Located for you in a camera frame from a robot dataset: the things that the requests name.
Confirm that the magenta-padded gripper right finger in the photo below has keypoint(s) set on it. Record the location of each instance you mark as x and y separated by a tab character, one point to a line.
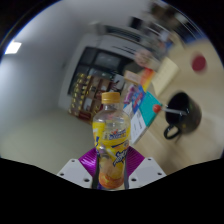
140	168

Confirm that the teal book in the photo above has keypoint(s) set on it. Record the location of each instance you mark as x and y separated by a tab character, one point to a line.
150	106

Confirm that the white notebook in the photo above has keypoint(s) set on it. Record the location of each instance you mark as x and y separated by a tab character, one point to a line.
137	128

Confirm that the red-balled stirring stick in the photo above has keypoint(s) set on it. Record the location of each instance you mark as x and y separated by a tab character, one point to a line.
157	108

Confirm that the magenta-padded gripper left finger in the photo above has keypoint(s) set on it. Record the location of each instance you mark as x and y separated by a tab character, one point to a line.
80	170

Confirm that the black framed glass door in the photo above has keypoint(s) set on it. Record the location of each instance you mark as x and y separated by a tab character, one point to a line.
100	61

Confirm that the ceiling light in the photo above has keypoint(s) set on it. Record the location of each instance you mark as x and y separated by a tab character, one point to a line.
12	47

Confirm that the yellow paper envelope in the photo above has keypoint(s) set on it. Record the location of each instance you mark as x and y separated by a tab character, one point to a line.
166	75

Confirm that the yellow-labelled drink bottle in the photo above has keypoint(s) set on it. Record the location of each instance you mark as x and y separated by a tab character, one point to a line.
111	140

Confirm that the flat round red coaster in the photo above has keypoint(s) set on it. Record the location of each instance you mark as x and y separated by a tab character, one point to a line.
199	63

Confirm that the blue printed book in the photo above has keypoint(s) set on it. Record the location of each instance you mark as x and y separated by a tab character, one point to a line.
138	98

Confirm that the black mug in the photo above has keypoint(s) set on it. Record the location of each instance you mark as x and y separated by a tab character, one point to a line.
186	110

